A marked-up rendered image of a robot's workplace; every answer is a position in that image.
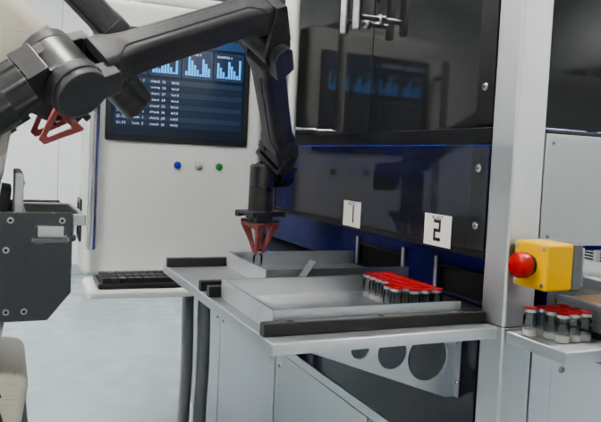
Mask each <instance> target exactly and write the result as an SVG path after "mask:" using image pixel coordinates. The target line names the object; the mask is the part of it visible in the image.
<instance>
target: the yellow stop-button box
mask: <svg viewBox="0 0 601 422"><path fill-rule="evenodd" d="M582 250H583V245H582V244H579V243H573V242H568V241H558V240H552V239H518V240H516V243H515V252H527V253H529V254H530V255H531V256H532V258H533V262H534V270H533V273H532V275H531V276H530V277H528V278H516V277H513V282H514V283H515V284H518V285H522V286H526V287H529V288H532V289H536V290H540V291H579V290H580V277H581V264H582Z"/></svg>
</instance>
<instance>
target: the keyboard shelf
mask: <svg viewBox="0 0 601 422"><path fill-rule="evenodd" d="M82 287H83V290H84V291H85V294H86V296H87V299H89V300H103V299H132V298H160V297H188V296H193V295H191V294H190V293H189V292H187V291H186V290H185V289H183V287H176V288H142V289H109V290H99V289H98V288H97V285H96V283H95V281H94V279H93V277H85V278H83V279H82Z"/></svg>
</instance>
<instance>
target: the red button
mask: <svg viewBox="0 0 601 422"><path fill-rule="evenodd" d="M508 268H509V271H510V273H511V274H512V275H513V276H514V277H516V278H528V277H530V276H531V275H532V273H533V270H534V262H533V258H532V256H531V255H530V254H529V253H527V252H515V253H513V254H512V255H511V256H510V258H509V260H508Z"/></svg>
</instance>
